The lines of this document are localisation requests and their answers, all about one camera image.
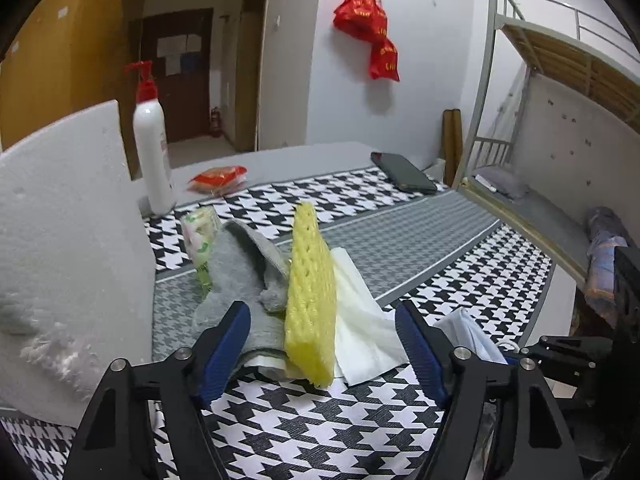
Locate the wooden side door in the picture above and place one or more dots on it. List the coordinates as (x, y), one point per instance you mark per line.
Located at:
(247, 73)

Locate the houndstooth table cloth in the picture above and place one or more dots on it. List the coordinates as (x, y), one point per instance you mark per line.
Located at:
(455, 262)

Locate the red fire extinguisher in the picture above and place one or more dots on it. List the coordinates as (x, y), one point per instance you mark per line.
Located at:
(215, 123)

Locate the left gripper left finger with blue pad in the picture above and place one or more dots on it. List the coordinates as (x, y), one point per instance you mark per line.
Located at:
(115, 439)

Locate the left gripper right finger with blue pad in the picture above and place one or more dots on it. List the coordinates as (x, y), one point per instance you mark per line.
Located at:
(530, 440)

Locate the metal bunk bed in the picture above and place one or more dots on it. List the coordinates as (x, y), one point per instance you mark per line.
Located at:
(552, 93)

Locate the green white tissue pack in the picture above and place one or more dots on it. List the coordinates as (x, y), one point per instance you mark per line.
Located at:
(199, 230)

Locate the red plastic bag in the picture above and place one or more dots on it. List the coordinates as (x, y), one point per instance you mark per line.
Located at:
(366, 20)

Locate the red snack packet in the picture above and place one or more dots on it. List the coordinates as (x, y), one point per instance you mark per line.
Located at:
(218, 181)

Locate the white tissue sheet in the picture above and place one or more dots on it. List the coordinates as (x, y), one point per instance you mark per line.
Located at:
(366, 342)

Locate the blue face mask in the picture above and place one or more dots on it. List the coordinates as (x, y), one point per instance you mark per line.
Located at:
(462, 331)

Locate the white red pump bottle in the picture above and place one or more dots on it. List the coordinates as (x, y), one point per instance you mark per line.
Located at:
(151, 141)

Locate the grey sock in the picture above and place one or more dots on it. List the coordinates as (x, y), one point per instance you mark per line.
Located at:
(245, 266)

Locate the wooden wardrobe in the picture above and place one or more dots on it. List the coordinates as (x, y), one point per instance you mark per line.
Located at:
(70, 55)

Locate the yellow sponge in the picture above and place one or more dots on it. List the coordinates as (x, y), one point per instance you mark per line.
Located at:
(310, 317)

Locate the black smartphone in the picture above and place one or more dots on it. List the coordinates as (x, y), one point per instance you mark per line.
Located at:
(403, 174)

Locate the white styrofoam box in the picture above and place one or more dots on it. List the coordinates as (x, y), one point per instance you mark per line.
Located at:
(77, 268)

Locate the grey pillow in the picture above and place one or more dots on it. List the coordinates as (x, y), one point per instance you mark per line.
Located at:
(504, 181)

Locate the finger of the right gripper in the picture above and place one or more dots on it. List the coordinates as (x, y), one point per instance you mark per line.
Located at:
(570, 360)

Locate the dark brown entrance door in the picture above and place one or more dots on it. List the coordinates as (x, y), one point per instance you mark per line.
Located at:
(178, 46)

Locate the patterned folded blanket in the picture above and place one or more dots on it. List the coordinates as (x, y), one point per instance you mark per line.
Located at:
(605, 232)

